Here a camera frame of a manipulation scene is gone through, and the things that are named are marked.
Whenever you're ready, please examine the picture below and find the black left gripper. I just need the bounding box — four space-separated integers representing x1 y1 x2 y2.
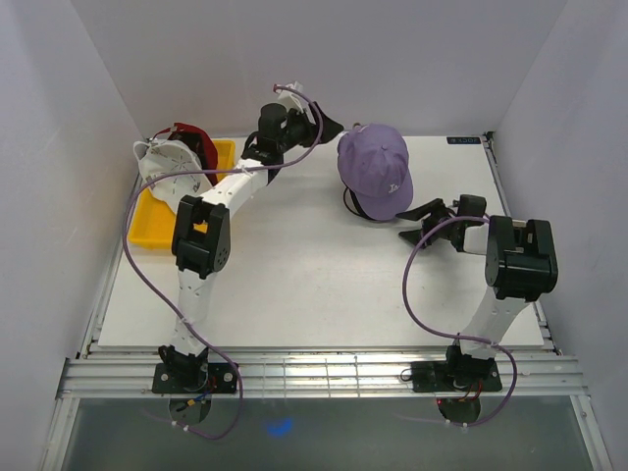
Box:
277 102 342 154

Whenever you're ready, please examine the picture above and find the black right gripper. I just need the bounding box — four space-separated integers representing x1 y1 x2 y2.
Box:
397 198 461 249

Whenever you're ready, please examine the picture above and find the purple LA baseball cap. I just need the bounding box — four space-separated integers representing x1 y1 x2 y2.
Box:
337 124 413 221

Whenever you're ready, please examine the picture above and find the white baseball cap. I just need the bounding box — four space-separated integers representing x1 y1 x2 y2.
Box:
132 138 213 213

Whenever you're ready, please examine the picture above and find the black NY baseball cap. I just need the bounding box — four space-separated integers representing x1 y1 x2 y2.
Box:
344 186 388 224

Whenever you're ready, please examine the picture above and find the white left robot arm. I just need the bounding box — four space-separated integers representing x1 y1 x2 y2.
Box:
158 102 343 393

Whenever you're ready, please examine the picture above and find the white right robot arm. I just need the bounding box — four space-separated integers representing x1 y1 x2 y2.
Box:
396 194 558 390

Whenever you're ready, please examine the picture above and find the red baseball cap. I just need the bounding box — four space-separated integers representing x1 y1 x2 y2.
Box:
148 122 218 170

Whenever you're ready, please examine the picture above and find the yellow plastic bin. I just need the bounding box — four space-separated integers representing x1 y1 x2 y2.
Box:
128 139 237 251

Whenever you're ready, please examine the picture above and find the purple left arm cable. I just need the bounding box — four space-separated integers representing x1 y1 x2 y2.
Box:
122 83 325 441

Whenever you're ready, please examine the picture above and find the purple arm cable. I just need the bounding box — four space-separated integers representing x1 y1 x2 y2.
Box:
397 215 519 431
122 83 325 441

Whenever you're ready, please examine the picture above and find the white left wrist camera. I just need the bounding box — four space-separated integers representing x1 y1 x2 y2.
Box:
273 80 304 113

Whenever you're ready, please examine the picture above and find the black wire hat stand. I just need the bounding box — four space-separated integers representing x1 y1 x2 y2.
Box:
342 187 362 218

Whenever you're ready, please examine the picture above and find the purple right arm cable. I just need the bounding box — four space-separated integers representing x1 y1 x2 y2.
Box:
397 215 519 431

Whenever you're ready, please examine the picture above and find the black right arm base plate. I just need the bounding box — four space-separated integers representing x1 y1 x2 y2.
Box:
399 360 502 393

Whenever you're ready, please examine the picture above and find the aluminium frame rail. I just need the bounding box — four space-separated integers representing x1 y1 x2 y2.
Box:
57 349 589 399

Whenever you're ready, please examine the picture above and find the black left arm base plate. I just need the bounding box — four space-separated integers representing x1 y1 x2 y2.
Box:
151 362 238 394

